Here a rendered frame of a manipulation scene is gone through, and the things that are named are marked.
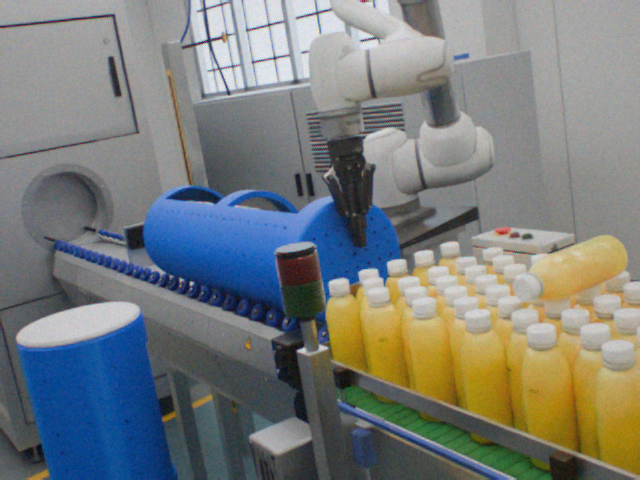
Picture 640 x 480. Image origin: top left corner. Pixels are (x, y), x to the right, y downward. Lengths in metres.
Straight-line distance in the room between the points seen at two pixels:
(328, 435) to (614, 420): 0.42
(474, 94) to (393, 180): 1.13
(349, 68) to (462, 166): 0.80
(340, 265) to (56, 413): 0.70
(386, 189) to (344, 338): 0.90
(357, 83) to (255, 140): 2.81
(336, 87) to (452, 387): 0.64
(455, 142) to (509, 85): 1.34
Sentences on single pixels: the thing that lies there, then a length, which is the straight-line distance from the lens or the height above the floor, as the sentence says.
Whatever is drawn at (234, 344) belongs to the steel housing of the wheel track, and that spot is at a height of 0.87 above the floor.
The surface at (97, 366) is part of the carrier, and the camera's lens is 1.81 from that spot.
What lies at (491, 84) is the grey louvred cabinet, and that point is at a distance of 3.51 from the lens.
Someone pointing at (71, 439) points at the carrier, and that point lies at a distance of 1.88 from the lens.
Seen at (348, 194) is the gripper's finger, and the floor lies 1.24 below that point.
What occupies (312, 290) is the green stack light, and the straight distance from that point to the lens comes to 1.16.
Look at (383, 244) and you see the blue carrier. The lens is 1.77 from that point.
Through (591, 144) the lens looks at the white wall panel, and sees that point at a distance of 4.54.
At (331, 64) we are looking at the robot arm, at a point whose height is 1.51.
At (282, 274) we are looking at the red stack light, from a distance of 1.16.
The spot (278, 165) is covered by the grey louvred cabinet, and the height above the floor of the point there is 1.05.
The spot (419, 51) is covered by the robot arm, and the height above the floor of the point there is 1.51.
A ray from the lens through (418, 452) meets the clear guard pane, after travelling 1.24.
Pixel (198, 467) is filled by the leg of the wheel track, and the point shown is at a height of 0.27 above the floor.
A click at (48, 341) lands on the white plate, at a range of 1.82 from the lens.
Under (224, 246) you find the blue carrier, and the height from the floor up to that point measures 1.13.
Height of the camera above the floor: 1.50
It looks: 12 degrees down
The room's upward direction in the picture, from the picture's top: 9 degrees counter-clockwise
